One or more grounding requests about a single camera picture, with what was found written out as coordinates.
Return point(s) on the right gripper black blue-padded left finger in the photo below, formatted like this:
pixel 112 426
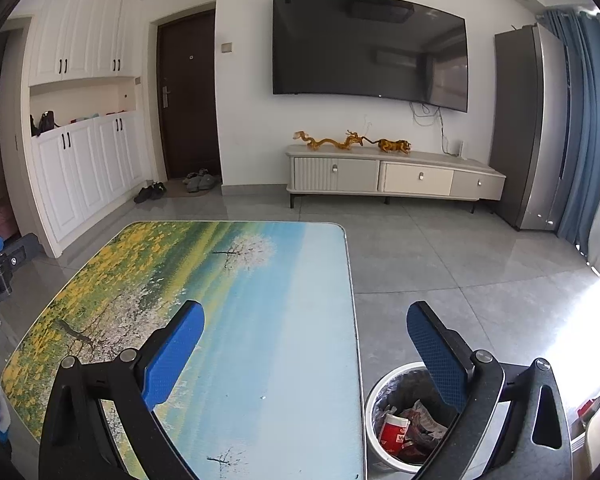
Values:
pixel 77 442

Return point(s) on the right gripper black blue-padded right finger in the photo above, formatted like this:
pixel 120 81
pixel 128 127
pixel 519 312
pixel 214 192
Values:
pixel 534 439

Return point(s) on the white round trash bin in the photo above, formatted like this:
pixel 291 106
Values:
pixel 394 393

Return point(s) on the red snack bag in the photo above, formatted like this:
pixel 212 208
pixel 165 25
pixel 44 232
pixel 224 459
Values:
pixel 424 431

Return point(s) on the white lower shoe cabinet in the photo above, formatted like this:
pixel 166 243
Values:
pixel 86 170

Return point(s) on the black bag on shelf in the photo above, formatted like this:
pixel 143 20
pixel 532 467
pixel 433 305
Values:
pixel 47 122

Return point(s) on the black shoes on floor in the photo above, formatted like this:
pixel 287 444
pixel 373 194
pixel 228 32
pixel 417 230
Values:
pixel 154 191

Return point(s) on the landscape print table mat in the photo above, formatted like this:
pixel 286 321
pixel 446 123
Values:
pixel 273 388

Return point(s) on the grey slippers at door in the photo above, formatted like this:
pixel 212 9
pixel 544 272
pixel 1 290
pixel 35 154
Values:
pixel 200 181

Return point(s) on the blue curtain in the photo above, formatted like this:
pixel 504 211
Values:
pixel 579 32

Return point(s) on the dark brown entrance door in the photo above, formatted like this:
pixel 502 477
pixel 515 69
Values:
pixel 186 95

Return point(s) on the cream low tv cabinet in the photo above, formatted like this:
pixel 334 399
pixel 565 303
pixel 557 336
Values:
pixel 370 172

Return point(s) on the grey tall refrigerator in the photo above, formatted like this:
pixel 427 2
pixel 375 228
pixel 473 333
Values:
pixel 530 126

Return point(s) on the golden tiger figurine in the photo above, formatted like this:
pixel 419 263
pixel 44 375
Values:
pixel 390 146

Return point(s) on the golden dragon figurine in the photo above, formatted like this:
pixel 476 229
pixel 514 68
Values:
pixel 352 139

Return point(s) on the white upper wall cabinet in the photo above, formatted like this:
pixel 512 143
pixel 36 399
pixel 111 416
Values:
pixel 81 39

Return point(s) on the large black wall television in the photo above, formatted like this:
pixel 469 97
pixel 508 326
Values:
pixel 390 49

